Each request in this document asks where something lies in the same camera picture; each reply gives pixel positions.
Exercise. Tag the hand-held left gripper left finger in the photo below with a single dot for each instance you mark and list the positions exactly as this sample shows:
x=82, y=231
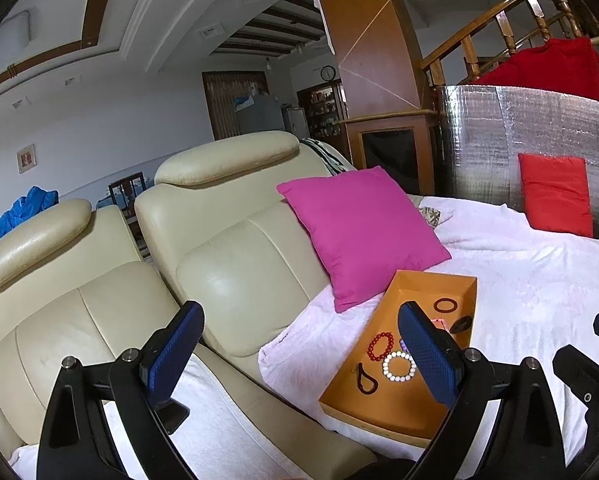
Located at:
x=177, y=355

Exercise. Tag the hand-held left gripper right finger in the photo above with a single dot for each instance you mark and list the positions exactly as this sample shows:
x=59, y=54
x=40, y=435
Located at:
x=424, y=355

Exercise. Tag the orange cardboard box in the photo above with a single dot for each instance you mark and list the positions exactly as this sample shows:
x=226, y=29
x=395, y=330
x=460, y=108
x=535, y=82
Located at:
x=414, y=290

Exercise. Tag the black hair clip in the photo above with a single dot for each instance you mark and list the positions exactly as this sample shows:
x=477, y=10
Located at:
x=462, y=324

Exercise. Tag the cream leather sofa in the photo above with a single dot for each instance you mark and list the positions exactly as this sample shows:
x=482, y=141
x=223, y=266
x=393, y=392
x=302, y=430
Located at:
x=229, y=280

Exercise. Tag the pale pink blanket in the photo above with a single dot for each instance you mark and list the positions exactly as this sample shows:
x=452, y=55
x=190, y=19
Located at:
x=519, y=285

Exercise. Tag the white towel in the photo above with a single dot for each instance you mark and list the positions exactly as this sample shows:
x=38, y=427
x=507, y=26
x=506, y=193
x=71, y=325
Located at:
x=229, y=440

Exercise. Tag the pink pillow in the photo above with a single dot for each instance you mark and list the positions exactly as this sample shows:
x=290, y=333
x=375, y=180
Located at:
x=364, y=235

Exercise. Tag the patterned cloth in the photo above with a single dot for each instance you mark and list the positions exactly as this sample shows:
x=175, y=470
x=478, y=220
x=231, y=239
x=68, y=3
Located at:
x=434, y=217

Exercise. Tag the red cushion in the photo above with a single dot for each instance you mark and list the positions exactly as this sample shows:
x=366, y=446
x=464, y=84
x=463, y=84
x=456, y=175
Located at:
x=554, y=190

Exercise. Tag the dark wooden chair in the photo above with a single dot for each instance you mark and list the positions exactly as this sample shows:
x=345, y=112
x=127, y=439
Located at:
x=127, y=176

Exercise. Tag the blue clothing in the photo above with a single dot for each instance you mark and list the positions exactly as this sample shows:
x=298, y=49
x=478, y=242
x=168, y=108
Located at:
x=24, y=210

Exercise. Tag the silver foil panel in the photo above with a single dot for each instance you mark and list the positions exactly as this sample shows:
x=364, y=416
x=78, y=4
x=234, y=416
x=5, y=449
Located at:
x=479, y=145

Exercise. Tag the black and white striped cloth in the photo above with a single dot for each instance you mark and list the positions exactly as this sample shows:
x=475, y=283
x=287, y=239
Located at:
x=329, y=157

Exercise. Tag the wooden cabinet with glass door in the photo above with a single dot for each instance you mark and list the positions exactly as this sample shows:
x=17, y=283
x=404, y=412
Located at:
x=379, y=121

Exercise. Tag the wooden lattice door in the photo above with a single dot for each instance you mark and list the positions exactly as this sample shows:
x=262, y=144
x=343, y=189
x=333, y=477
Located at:
x=219, y=105

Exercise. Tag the grey refrigerator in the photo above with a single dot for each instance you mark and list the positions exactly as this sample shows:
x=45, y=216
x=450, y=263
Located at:
x=259, y=115

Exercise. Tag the white appliance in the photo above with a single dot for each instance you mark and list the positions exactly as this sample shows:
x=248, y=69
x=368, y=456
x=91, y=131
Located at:
x=295, y=122

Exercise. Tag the dark display cabinet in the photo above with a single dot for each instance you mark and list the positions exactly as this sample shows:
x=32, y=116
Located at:
x=324, y=110

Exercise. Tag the red cloth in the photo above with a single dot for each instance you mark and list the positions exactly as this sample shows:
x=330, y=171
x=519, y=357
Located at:
x=544, y=70

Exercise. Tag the wooden column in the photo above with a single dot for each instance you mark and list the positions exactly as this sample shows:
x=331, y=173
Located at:
x=369, y=50

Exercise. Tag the wooden stair railing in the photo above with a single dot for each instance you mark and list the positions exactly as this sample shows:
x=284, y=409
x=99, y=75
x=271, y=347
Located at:
x=479, y=25

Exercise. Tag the framed wall picture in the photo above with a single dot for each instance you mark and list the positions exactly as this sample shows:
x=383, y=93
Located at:
x=26, y=158

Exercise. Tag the round wall clock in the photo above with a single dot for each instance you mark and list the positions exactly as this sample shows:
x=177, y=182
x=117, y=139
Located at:
x=328, y=73

